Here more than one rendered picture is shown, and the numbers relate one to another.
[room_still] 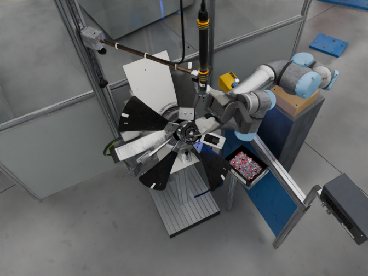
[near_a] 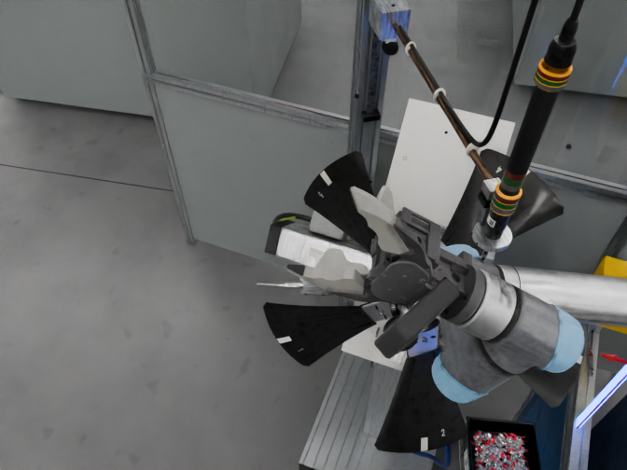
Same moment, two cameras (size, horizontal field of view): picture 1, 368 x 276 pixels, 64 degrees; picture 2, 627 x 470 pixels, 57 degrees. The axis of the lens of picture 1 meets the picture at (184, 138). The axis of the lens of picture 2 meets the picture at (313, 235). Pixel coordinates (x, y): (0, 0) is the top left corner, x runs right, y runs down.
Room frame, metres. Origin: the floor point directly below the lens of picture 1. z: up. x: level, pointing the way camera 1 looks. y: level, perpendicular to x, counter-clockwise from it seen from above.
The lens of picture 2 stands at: (0.24, -0.32, 2.26)
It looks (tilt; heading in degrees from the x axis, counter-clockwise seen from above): 51 degrees down; 42
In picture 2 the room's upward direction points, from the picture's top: straight up
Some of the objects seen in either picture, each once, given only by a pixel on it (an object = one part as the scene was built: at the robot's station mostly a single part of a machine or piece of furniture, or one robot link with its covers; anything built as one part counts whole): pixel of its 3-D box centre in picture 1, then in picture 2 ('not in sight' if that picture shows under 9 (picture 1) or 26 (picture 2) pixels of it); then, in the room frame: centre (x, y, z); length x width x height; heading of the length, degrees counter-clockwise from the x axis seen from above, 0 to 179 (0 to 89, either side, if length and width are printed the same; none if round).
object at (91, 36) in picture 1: (92, 38); (388, 13); (1.30, 0.41, 1.53); 0.10 x 0.07 x 0.08; 56
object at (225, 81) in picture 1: (231, 86); (616, 296); (1.35, -0.34, 1.02); 0.16 x 0.10 x 0.11; 21
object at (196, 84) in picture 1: (201, 82); (494, 215); (0.96, -0.10, 1.48); 0.09 x 0.07 x 0.10; 56
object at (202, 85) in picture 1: (203, 55); (522, 154); (0.95, -0.11, 1.64); 0.04 x 0.04 x 0.46
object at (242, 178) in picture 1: (245, 165); (501, 469); (0.86, -0.35, 0.85); 0.22 x 0.17 x 0.07; 37
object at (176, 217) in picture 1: (179, 193); (382, 412); (1.09, 0.09, 0.04); 0.62 x 0.46 x 0.08; 21
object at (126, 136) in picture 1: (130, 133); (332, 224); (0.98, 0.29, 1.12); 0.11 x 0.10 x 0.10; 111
